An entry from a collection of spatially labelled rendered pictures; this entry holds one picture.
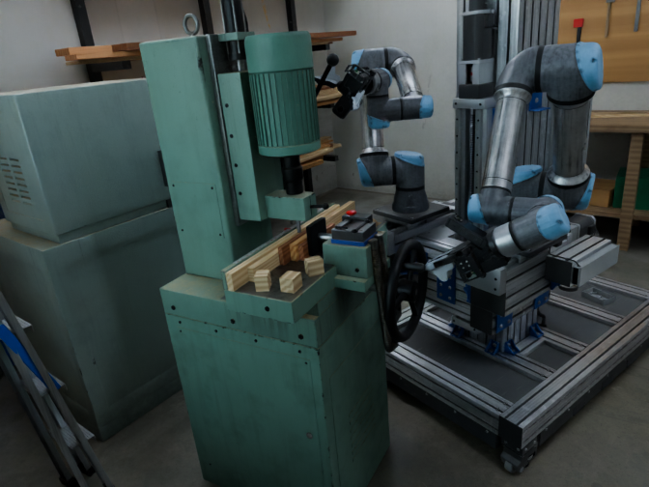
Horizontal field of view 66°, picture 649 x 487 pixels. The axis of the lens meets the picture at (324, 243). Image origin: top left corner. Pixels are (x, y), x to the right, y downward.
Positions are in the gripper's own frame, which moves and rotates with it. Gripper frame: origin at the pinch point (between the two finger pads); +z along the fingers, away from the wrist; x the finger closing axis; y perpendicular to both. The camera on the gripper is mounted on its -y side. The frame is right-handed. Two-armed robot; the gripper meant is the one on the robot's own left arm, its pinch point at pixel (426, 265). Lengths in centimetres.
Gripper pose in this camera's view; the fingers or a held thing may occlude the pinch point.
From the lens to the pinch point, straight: 133.2
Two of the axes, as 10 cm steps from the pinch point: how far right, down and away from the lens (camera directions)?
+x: 5.1, -3.3, 7.9
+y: 5.0, 8.6, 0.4
